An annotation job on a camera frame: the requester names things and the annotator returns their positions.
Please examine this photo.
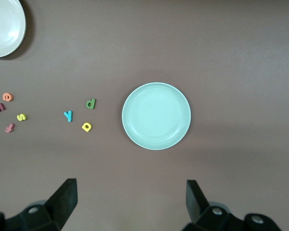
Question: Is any green plate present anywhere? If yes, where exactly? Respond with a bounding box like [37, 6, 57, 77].
[121, 82, 192, 151]

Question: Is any beige plate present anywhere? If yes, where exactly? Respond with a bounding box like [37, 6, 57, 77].
[0, 0, 27, 59]

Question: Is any teal letter y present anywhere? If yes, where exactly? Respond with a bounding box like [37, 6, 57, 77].
[63, 110, 74, 123]

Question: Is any brown table cover sheet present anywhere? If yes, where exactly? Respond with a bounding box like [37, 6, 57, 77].
[0, 0, 289, 231]

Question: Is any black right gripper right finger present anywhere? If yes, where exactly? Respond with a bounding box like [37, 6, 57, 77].
[182, 180, 283, 231]

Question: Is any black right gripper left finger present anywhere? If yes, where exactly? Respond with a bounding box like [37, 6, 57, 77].
[0, 178, 78, 231]

